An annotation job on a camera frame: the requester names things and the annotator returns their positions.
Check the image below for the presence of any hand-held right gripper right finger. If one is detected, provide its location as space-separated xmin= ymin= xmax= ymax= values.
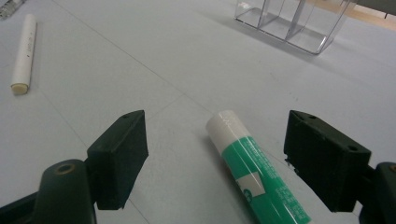
xmin=283 ymin=109 xmax=373 ymax=213

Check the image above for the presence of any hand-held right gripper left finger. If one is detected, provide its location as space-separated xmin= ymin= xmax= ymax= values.
xmin=87 ymin=109 xmax=149 ymax=211

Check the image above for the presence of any green and white glue stick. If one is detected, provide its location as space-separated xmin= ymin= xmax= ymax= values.
xmin=205 ymin=109 xmax=313 ymax=224

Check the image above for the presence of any clear plastic organizer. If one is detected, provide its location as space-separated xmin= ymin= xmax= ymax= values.
xmin=233 ymin=0 xmax=358 ymax=56

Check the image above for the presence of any white table mat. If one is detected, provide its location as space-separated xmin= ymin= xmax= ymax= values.
xmin=0 ymin=0 xmax=396 ymax=224

